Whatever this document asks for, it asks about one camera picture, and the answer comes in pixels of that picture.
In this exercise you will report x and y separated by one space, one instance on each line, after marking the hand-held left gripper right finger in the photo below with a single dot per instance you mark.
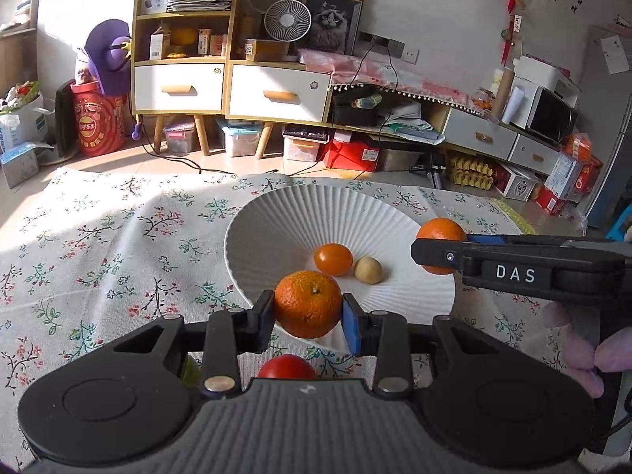
352 323

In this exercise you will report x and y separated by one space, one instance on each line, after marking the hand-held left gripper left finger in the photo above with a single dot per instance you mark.
259 322

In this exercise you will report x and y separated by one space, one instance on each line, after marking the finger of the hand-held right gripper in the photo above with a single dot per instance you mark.
486 239
434 255

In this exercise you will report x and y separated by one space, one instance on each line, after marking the round orange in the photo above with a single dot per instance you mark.
440 229

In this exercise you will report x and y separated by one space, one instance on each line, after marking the large orange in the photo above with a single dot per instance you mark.
308 303

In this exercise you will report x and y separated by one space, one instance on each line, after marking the white ribbed plate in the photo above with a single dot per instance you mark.
296 217

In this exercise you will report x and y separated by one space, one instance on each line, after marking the person's right hand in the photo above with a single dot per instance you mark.
580 350

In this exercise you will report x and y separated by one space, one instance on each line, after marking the red tomato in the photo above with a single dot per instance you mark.
286 368

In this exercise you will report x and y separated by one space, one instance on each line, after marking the small tan fruit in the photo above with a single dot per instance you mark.
368 270

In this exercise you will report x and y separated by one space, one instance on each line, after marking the red white patterned box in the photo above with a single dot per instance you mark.
516 182

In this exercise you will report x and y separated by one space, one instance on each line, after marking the small orange tomato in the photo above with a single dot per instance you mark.
334 259

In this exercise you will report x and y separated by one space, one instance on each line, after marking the yellow egg cartons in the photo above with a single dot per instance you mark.
471 170

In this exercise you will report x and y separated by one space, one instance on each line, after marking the black tripod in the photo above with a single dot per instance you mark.
434 170

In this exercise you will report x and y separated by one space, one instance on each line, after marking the white cardboard carton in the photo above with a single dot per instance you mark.
568 175

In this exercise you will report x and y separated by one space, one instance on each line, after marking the grey metal tin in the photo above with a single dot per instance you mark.
399 159

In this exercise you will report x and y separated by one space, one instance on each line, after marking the long low white cabinet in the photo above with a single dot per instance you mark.
474 131

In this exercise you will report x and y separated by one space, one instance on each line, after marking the orange net bag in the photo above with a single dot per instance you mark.
578 147

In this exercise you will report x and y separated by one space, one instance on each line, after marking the red gift box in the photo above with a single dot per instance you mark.
348 155

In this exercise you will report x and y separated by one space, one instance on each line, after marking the black microwave oven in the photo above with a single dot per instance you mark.
550 116

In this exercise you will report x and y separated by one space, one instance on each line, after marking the black case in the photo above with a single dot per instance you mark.
355 108

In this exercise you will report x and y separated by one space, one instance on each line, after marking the clear storage box black lid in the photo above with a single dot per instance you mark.
302 145

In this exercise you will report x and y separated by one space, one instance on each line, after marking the white appliance box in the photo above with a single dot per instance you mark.
543 76

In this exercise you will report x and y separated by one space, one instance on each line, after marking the floral tablecloth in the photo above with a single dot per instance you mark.
98 256

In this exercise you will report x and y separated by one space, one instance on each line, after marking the clear storage box blue lid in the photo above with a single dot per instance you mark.
241 140

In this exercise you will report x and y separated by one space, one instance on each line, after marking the pink patterned cloth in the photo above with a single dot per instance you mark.
380 71

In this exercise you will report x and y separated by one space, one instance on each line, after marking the small clear storage box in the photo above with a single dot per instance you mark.
178 138

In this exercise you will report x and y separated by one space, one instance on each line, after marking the framed cat picture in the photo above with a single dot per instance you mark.
333 22

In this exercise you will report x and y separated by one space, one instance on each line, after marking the red cylindrical bin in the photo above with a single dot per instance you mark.
98 123

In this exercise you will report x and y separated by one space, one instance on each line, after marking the low wooden drawer cabinet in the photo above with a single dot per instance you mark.
237 66

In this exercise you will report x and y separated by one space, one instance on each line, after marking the brown cardboard box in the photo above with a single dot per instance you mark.
264 49

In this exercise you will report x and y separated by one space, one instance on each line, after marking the small white desk fan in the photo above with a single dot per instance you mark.
287 19

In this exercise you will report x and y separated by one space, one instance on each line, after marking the black flat panel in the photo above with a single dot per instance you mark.
63 118

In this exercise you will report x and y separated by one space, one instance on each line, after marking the blue white carton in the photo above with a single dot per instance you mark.
18 163

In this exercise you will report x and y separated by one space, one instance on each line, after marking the purple hat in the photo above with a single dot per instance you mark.
108 59

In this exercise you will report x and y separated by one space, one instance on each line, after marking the tall wooden shelf cabinet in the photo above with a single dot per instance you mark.
190 19

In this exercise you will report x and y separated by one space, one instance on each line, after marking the white plastic bag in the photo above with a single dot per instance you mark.
22 118

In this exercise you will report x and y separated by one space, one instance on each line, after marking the wall socket strip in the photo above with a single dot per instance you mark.
390 47

